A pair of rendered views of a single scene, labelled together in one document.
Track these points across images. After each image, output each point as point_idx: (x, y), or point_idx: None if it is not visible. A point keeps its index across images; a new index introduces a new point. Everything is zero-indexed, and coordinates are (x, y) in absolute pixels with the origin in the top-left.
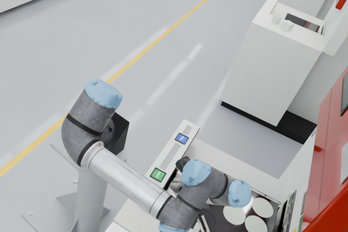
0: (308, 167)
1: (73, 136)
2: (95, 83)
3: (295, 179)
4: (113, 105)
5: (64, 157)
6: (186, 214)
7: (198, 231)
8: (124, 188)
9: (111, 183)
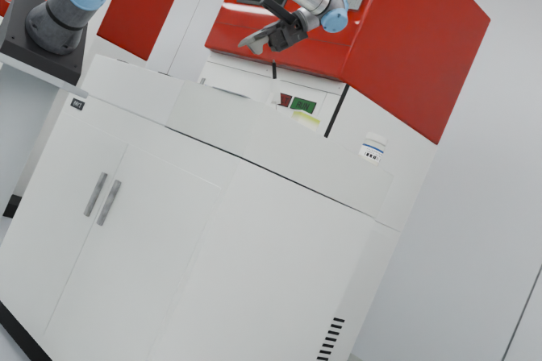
0: (241, 93)
1: None
2: None
3: None
4: None
5: (27, 65)
6: (343, 0)
7: (273, 94)
8: None
9: None
